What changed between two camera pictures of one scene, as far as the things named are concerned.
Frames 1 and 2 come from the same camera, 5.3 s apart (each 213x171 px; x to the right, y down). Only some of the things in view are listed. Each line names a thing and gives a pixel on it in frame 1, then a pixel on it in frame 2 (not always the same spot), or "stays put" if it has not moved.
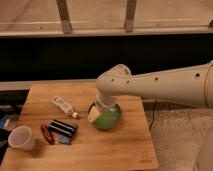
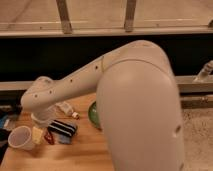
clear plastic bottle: [64, 106] stays put
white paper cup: [20, 137] stays put
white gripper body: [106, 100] to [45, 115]
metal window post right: [130, 16] stays put
